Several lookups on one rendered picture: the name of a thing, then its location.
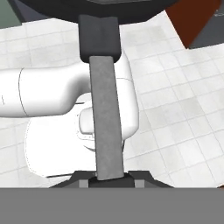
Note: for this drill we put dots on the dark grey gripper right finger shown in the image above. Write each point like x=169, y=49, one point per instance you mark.
x=140, y=180

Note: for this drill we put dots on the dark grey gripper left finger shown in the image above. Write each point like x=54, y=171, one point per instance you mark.
x=83, y=180

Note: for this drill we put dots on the red-brown cabinet panel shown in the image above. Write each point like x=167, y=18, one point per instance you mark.
x=192, y=17

